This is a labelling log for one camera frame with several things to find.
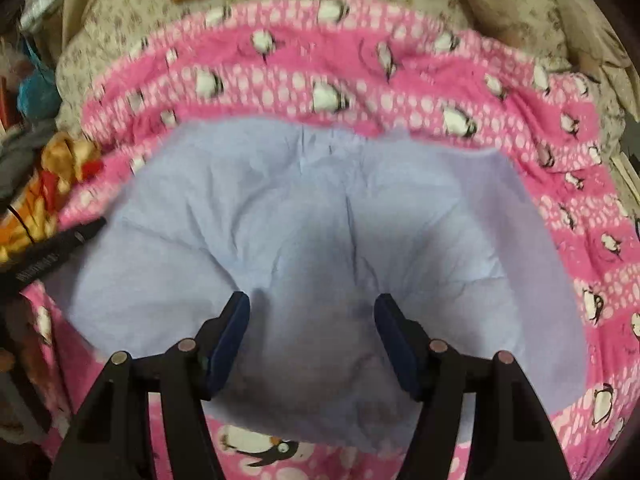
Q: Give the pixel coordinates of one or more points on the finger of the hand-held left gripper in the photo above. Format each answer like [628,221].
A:
[55,252]

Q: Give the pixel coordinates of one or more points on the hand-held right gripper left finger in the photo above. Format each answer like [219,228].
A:
[232,330]

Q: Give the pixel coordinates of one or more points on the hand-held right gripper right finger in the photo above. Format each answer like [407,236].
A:
[395,335]

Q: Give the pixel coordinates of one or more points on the lavender garment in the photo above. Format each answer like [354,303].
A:
[300,220]

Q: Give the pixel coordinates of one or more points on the grey cloth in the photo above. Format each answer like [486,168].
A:
[25,155]

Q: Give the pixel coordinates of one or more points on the teal cloth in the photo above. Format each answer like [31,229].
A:
[37,90]

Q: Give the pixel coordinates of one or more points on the floral bed sheet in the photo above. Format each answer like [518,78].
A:
[125,15]

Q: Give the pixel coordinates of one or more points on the pink penguin print blanket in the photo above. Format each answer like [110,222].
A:
[350,65]

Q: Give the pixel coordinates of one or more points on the beige blanket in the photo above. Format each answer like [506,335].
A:
[525,5]

